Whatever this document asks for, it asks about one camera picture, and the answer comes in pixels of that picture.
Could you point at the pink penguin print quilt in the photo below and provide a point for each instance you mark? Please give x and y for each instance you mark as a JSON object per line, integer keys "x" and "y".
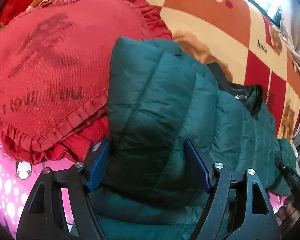
{"x": 16, "y": 182}

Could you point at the beige curtain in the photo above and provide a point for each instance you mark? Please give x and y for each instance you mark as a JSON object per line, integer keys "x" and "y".
{"x": 290, "y": 25}

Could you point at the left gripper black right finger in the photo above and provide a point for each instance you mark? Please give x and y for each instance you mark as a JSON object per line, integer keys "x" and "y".
{"x": 238, "y": 206}

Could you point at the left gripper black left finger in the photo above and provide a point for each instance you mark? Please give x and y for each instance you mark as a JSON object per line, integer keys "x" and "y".
{"x": 59, "y": 206}

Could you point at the orange red checkered blanket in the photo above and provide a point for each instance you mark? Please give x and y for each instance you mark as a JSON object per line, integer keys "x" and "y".
{"x": 238, "y": 34}

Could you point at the person's right hand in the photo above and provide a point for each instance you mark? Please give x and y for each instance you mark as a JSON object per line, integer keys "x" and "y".
{"x": 287, "y": 213}

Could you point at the red heart ruffled pillow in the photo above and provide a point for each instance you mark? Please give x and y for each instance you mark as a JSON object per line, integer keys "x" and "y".
{"x": 54, "y": 74}

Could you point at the green quilted puffer jacket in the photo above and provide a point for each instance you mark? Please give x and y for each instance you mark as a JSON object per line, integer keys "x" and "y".
{"x": 159, "y": 97}

